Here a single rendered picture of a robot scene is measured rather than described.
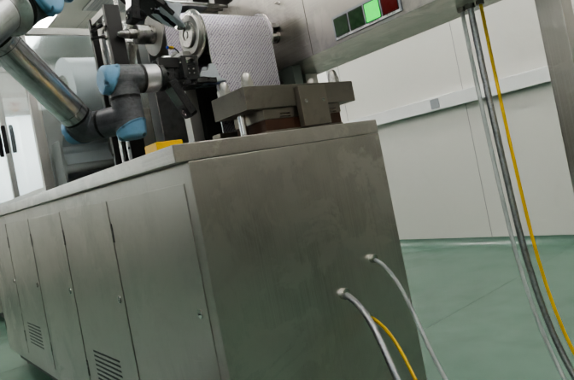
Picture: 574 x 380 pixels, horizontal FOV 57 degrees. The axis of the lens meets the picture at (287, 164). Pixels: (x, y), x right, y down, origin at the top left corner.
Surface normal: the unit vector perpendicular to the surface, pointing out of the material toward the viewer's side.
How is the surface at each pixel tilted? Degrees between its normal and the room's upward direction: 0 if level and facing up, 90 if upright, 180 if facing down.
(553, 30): 90
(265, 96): 90
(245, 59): 90
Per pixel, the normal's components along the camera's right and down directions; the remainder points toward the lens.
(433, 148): -0.76, 0.14
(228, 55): 0.62, -0.14
